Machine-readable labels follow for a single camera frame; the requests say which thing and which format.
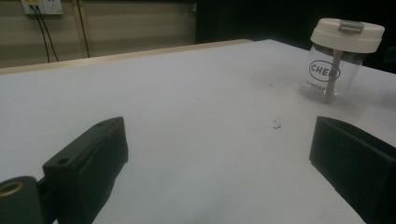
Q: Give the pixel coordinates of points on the white table cover board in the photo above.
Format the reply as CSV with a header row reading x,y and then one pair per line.
x,y
193,140

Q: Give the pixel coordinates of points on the beige straw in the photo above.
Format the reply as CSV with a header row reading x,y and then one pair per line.
x,y
333,77

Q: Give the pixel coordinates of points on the clear cup with white lid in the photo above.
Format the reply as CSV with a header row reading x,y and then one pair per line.
x,y
345,39

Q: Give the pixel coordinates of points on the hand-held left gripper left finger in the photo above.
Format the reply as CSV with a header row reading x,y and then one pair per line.
x,y
87,168

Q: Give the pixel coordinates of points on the wooden table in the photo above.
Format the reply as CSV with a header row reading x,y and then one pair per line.
x,y
124,57

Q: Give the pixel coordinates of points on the white wall socket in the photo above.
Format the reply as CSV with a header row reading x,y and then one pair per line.
x,y
49,6

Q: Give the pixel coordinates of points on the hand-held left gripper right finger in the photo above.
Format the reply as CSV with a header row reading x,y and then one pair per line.
x,y
358,165

